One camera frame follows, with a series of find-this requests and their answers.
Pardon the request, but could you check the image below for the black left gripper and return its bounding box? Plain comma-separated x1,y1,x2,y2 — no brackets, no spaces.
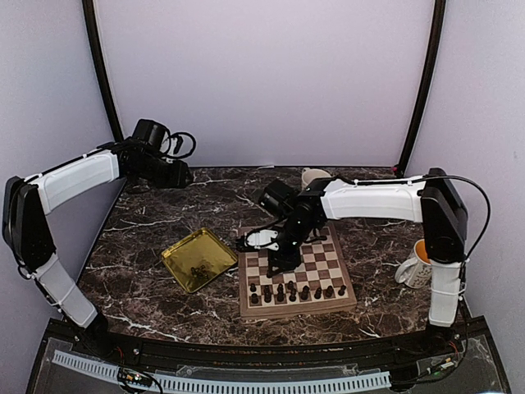
132,154,193,189

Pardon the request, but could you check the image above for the gold metal tray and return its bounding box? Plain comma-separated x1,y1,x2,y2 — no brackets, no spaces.
162,227,238,294

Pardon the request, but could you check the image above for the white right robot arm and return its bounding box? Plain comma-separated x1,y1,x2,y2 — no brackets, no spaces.
244,168,468,356

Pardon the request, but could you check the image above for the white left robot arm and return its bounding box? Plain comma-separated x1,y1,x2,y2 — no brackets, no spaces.
2,119,197,358

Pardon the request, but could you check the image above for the wooden chess board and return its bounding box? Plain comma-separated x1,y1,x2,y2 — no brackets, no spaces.
239,223,357,320

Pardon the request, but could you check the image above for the pile of dark chess pieces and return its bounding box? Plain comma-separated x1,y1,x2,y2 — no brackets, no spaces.
190,265,209,280

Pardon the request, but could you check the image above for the cream floral mug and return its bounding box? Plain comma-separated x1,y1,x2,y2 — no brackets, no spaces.
301,167,331,189

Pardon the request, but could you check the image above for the white mug orange inside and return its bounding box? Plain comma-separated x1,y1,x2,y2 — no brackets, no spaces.
395,239,431,289

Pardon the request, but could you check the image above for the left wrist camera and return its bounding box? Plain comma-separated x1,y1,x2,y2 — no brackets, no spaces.
162,132,184,158

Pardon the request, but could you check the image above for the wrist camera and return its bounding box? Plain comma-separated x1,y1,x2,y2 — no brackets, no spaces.
162,132,184,158
235,229,280,252

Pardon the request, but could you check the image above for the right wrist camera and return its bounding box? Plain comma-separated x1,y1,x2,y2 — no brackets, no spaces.
235,229,280,252

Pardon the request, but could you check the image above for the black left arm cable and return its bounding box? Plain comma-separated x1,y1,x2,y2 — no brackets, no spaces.
166,131,198,159

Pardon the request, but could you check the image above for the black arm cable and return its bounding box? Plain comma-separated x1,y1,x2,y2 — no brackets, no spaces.
166,131,198,159
426,175,492,263

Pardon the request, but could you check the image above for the black front rail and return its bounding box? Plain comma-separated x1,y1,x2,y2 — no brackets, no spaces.
121,341,402,369

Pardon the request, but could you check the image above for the white slotted cable duct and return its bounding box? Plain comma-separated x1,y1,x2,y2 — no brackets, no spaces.
51,350,391,393

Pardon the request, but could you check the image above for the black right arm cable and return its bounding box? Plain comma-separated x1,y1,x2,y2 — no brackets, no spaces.
426,175,492,263

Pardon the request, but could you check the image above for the left black frame post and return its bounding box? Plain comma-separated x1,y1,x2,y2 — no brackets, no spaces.
81,0,125,142

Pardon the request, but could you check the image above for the black frame post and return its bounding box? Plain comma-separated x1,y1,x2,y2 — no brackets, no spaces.
394,0,446,177
81,0,125,142

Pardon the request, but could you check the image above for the right black frame post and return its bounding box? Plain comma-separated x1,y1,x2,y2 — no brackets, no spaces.
394,0,446,177

